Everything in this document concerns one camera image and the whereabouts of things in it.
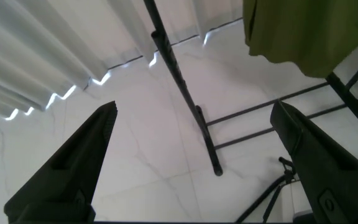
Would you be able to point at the white curtain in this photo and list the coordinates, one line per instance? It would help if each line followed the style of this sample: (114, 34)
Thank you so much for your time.
(42, 46)

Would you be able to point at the black clothes rack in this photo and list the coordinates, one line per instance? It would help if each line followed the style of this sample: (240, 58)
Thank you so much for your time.
(179, 77)

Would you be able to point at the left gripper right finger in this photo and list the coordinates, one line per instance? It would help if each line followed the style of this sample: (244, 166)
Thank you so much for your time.
(315, 174)

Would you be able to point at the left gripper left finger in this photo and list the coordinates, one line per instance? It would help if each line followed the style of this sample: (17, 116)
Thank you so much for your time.
(42, 193)

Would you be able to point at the green printed shirt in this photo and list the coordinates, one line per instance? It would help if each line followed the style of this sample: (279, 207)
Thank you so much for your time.
(306, 31)

